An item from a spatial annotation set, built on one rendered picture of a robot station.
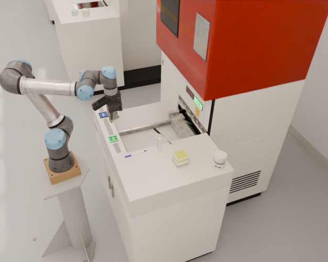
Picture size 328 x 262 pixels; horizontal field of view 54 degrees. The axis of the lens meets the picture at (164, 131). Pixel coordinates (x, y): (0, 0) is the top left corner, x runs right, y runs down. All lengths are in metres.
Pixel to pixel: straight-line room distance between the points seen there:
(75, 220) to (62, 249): 0.42
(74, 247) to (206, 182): 1.28
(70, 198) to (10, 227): 0.91
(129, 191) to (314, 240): 1.74
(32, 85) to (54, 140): 0.35
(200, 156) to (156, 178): 0.31
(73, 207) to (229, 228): 1.29
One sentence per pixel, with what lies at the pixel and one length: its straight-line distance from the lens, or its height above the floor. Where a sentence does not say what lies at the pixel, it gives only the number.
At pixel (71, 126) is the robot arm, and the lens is 2.05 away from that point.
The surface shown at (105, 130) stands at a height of 0.96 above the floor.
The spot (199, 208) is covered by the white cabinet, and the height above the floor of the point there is 0.70.
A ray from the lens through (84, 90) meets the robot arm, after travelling 1.65.
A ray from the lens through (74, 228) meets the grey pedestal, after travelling 2.47.
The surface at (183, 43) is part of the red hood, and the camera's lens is 2.07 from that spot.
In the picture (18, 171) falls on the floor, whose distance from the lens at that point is 3.40.
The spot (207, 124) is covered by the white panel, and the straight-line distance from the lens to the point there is 2.07.
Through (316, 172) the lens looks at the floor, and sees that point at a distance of 3.52.
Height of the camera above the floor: 2.33
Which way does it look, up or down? 41 degrees down
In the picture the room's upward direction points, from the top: 2 degrees clockwise
